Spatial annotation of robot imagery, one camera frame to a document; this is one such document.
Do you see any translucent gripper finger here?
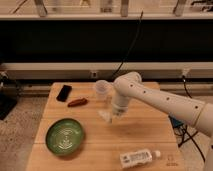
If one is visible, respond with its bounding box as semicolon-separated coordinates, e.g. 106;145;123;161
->
99;111;111;121
108;116;114;124

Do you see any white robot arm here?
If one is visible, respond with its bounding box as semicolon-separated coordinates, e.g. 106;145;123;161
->
94;72;213;171

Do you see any green ceramic bowl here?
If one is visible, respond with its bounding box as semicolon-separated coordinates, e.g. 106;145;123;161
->
45;118;85;156

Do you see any clear plastic cup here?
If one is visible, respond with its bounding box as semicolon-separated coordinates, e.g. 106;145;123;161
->
93;80;111;101

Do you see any brown sausage toy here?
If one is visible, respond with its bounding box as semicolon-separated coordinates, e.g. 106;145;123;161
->
67;98;88;107

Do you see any wooden table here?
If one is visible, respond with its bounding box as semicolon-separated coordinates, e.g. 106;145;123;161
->
26;83;185;171

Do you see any white plastic bottle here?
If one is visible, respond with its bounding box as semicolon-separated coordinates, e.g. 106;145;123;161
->
120;149;161;169

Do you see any black cable at right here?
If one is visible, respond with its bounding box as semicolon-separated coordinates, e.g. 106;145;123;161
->
177;75;207;163

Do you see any black hanging cable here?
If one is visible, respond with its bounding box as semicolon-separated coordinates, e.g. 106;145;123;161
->
111;10;145;80

